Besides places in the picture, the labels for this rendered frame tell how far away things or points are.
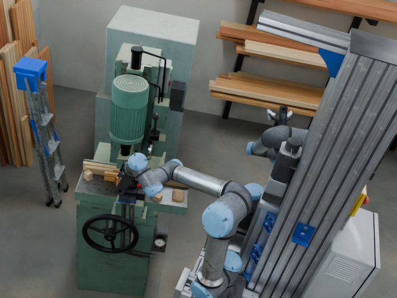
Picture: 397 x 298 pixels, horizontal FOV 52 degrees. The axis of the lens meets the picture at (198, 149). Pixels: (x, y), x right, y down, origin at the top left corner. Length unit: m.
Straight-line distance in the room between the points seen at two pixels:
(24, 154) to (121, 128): 1.81
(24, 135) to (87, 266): 1.34
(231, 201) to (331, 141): 0.42
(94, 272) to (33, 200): 0.98
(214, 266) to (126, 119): 0.81
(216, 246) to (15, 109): 2.29
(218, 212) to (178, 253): 1.73
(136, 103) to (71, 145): 2.11
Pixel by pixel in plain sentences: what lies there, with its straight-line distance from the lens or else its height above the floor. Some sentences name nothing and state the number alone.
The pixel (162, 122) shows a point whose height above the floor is 1.20.
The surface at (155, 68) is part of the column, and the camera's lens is 2.11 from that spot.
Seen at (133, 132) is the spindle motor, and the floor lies 1.28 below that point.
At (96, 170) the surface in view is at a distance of 2.31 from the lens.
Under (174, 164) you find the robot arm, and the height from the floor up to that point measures 1.33.
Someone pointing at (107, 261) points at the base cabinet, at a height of 0.34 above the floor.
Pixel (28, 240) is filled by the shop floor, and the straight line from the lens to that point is 3.21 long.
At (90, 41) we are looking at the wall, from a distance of 4.50.
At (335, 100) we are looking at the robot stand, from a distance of 1.45.
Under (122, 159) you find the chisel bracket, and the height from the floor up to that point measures 1.07.
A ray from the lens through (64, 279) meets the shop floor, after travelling 2.98.
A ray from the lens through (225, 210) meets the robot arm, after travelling 1.44.
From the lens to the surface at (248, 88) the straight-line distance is 4.00.
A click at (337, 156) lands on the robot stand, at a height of 1.65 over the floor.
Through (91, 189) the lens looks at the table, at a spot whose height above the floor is 0.90.
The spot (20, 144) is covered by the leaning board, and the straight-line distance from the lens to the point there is 3.65.
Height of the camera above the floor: 2.47
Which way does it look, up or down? 37 degrees down
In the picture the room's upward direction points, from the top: 13 degrees clockwise
